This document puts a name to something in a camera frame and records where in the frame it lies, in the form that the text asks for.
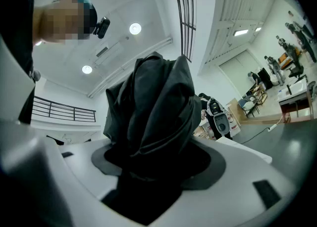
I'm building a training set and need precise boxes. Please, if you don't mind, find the person's head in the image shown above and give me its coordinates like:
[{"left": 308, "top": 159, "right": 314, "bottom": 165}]
[{"left": 32, "top": 0, "right": 98, "bottom": 46}]

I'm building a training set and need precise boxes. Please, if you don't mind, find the wooden frame chair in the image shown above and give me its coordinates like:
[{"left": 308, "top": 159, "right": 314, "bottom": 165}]
[{"left": 249, "top": 83, "right": 268, "bottom": 107}]

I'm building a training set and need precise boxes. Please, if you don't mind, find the person's black shirt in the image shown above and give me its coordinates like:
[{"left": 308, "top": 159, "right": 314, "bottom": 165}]
[{"left": 0, "top": 0, "right": 36, "bottom": 125}]

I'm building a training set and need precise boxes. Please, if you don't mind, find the black balcony railing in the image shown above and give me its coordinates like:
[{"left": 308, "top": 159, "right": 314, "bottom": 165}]
[{"left": 31, "top": 95, "right": 97, "bottom": 123}]

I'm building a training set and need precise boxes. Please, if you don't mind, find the black window grille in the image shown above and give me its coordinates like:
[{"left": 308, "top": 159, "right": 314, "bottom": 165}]
[{"left": 171, "top": 0, "right": 197, "bottom": 63}]

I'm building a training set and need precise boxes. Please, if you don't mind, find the white and brown desk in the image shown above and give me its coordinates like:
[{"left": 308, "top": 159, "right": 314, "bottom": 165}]
[{"left": 277, "top": 77, "right": 315, "bottom": 124}]

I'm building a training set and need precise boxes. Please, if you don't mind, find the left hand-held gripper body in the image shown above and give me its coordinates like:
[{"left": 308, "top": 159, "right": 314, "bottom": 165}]
[{"left": 0, "top": 35, "right": 36, "bottom": 123}]

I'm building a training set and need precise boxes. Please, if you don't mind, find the black cloth item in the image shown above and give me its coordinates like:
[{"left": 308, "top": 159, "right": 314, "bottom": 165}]
[{"left": 101, "top": 51, "right": 211, "bottom": 226}]

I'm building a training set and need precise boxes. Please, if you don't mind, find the black head camera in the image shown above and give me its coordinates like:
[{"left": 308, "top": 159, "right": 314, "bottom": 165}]
[{"left": 93, "top": 16, "right": 111, "bottom": 40}]

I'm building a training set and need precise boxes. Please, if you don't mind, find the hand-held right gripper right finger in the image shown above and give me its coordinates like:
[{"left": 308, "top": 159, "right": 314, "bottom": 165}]
[{"left": 148, "top": 136, "right": 299, "bottom": 227}]

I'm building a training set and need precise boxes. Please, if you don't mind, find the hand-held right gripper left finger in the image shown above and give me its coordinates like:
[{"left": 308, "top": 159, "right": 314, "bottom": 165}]
[{"left": 0, "top": 121, "right": 149, "bottom": 227}]

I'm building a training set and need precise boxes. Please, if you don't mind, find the ceiling air vent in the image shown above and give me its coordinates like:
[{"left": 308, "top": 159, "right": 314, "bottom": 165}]
[{"left": 95, "top": 45, "right": 110, "bottom": 58}]

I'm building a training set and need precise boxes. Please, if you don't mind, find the white marble table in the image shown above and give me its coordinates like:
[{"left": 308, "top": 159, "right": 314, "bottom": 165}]
[{"left": 216, "top": 136, "right": 273, "bottom": 164}]

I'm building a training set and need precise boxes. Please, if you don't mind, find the black power cable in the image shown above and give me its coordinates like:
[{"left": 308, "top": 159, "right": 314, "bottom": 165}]
[{"left": 240, "top": 127, "right": 270, "bottom": 145}]

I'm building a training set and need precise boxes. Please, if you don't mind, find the black office chair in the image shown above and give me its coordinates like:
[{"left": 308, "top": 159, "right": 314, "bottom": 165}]
[{"left": 288, "top": 55, "right": 308, "bottom": 80}]

